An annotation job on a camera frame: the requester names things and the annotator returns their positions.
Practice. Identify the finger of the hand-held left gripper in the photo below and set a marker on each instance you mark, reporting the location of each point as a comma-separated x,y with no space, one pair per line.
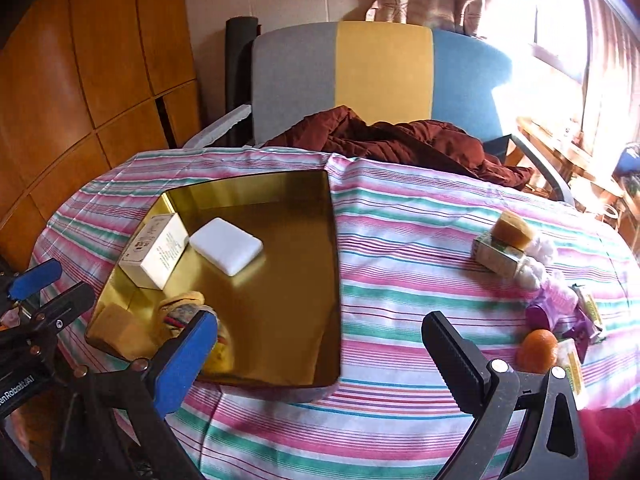
35,277
65,305

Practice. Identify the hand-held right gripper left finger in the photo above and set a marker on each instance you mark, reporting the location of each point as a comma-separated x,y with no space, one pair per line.
182,365

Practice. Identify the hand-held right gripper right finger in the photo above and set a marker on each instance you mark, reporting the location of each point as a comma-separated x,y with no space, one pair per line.
457,360

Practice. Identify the orange tangerine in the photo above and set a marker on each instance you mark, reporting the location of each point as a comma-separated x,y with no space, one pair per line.
537,352

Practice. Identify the purple snack packet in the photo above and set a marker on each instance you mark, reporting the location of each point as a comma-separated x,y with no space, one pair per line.
537,317

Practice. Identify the small green white box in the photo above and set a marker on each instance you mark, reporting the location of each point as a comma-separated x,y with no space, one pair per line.
500,257

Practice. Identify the white snack packet green label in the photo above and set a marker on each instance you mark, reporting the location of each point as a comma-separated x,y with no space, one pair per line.
572,370

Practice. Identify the pink plastic cup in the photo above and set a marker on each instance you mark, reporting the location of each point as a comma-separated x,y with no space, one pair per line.
560,297

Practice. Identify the gold metal tray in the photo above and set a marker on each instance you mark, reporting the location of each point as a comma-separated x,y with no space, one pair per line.
280,270

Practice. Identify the yellow sponge block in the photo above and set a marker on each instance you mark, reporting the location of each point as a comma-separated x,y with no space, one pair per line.
117,330
512,230

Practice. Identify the yellow knitted sock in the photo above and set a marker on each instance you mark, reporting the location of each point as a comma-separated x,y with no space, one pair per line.
182,305

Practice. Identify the tall white carton box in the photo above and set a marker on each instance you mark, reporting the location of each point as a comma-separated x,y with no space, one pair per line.
155,252

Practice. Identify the white rectangular pad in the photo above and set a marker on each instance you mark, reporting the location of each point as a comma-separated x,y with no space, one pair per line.
225,247

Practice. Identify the striped pink green tablecloth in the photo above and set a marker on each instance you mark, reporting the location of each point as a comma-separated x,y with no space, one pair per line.
400,240

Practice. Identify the red clothing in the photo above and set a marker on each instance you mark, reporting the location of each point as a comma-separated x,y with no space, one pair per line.
615,445

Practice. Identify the maroon quilted jacket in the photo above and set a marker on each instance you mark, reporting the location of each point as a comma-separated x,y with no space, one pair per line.
400,145

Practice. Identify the wooden wardrobe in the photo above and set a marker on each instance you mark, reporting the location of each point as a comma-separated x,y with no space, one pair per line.
100,60

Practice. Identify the wooden side table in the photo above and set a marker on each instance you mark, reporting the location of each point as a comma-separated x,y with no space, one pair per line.
565,155

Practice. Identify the white foam piece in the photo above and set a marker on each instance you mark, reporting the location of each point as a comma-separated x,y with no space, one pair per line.
220,127

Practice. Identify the blue container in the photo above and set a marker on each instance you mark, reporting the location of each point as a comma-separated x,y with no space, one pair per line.
629,160

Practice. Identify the black rolled mat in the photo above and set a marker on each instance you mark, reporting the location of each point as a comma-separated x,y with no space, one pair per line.
240,70

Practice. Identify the grey yellow blue chair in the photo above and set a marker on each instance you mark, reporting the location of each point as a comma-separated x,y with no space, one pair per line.
385,70

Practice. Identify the window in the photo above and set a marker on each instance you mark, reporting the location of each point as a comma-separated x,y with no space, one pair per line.
555,20

